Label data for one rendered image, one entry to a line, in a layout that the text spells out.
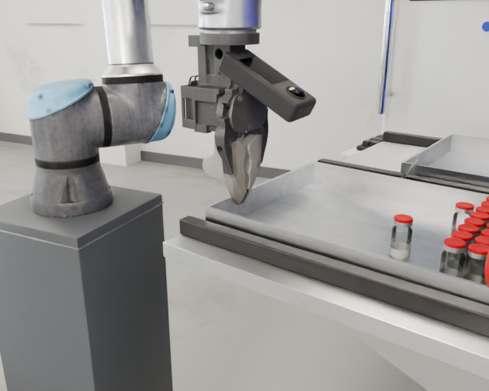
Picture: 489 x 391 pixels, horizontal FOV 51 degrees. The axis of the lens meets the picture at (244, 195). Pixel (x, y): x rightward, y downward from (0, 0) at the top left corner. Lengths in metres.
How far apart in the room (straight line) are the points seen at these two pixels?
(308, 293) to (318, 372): 1.34
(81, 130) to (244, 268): 0.50
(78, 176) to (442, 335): 0.70
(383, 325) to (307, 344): 1.49
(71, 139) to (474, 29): 0.98
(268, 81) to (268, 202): 0.21
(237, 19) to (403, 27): 0.93
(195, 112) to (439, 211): 0.36
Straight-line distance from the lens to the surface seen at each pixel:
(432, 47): 1.46
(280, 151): 3.72
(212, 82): 0.64
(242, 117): 0.62
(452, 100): 1.46
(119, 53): 1.00
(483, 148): 1.08
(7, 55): 5.19
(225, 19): 0.60
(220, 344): 1.96
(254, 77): 0.59
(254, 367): 1.85
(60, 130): 0.96
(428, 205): 0.76
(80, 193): 0.98
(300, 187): 0.80
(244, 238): 0.58
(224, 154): 0.61
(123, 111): 0.98
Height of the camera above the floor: 1.14
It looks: 19 degrees down
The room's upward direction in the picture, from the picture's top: straight up
